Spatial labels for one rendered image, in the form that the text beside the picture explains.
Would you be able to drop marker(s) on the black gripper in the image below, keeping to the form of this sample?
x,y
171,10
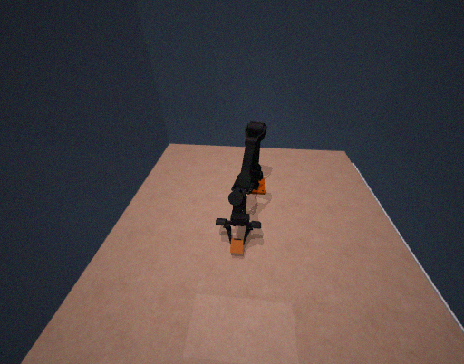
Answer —
x,y
227,224

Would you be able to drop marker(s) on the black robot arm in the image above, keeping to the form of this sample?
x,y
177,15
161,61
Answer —
x,y
250,173

